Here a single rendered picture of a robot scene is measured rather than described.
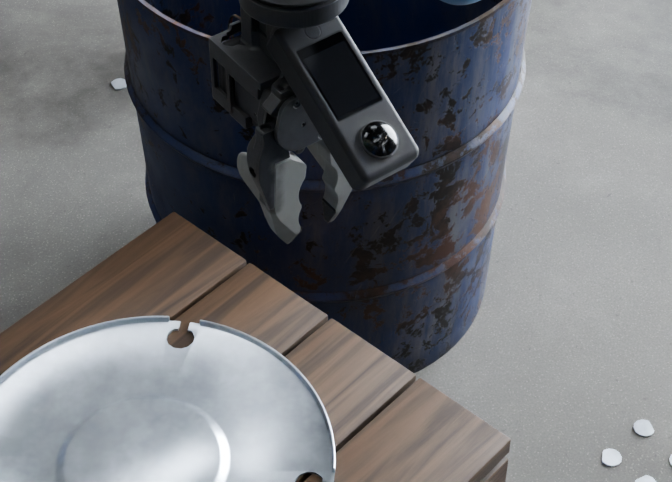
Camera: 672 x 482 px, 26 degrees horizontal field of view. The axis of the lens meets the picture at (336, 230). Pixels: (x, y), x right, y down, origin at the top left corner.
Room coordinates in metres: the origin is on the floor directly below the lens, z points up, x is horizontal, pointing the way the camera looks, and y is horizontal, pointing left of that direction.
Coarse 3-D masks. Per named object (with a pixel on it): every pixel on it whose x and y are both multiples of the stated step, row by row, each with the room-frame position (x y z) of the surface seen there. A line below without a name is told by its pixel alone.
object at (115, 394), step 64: (128, 320) 0.80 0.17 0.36; (0, 384) 0.73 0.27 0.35; (64, 384) 0.73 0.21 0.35; (128, 384) 0.73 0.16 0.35; (192, 384) 0.73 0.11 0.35; (256, 384) 0.73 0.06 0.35; (0, 448) 0.67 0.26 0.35; (64, 448) 0.67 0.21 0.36; (128, 448) 0.67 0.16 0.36; (192, 448) 0.67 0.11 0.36; (256, 448) 0.67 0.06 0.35; (320, 448) 0.67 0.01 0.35
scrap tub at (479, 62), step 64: (128, 0) 1.10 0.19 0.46; (192, 0) 1.33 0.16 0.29; (384, 0) 1.38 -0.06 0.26; (512, 0) 1.08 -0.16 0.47; (128, 64) 1.15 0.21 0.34; (192, 64) 1.03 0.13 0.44; (384, 64) 1.00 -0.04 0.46; (448, 64) 1.03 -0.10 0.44; (512, 64) 1.11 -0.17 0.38; (192, 128) 1.04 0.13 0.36; (448, 128) 1.03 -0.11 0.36; (192, 192) 1.05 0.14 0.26; (320, 192) 1.00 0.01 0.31; (384, 192) 1.01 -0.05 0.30; (448, 192) 1.04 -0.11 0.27; (256, 256) 1.02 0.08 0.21; (320, 256) 1.00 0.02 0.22; (384, 256) 1.01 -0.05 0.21; (448, 256) 1.05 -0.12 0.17; (384, 320) 1.02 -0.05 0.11; (448, 320) 1.06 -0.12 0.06
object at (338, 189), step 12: (312, 144) 0.79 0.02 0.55; (324, 144) 0.76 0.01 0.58; (324, 156) 0.76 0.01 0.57; (324, 168) 0.78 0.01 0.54; (336, 168) 0.75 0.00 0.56; (324, 180) 0.76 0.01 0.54; (336, 180) 0.76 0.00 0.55; (336, 192) 0.75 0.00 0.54; (348, 192) 0.76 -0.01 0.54; (324, 204) 0.76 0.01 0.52; (336, 204) 0.76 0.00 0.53; (324, 216) 0.77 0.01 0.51; (336, 216) 0.76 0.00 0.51
